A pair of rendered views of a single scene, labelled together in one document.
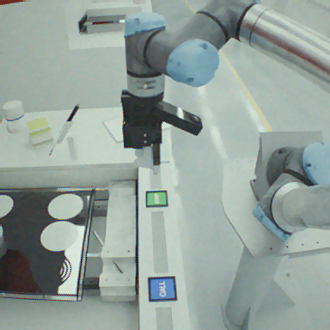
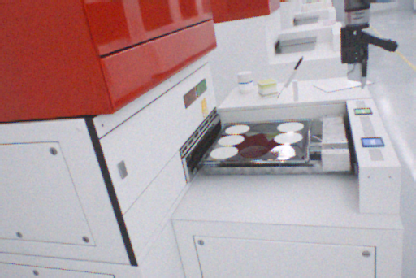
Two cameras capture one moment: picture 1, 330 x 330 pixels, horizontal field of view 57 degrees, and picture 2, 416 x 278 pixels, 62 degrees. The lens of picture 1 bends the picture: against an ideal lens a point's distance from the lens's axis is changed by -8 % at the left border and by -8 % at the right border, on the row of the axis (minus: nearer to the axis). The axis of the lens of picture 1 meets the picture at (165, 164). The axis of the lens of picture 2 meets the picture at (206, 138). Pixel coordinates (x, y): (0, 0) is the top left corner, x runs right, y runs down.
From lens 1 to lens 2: 0.66 m
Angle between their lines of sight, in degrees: 27
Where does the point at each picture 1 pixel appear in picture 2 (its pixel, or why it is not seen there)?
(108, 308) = (326, 180)
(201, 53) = not seen: outside the picture
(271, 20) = not seen: outside the picture
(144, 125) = (356, 45)
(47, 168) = (275, 106)
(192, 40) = not seen: outside the picture
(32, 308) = (266, 180)
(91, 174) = (309, 110)
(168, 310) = (378, 151)
